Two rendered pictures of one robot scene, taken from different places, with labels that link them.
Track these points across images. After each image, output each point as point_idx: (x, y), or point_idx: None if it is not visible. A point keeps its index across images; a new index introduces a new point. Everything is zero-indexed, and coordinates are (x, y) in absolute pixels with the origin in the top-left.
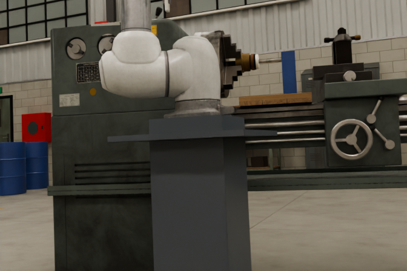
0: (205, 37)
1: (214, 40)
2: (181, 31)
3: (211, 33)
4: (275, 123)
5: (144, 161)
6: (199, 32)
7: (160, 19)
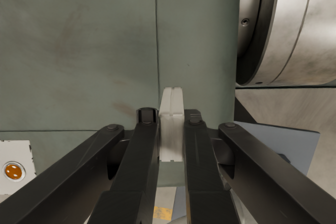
0: (302, 69)
1: (321, 78)
2: (233, 119)
3: (329, 53)
4: None
5: None
6: (289, 36)
7: (178, 186)
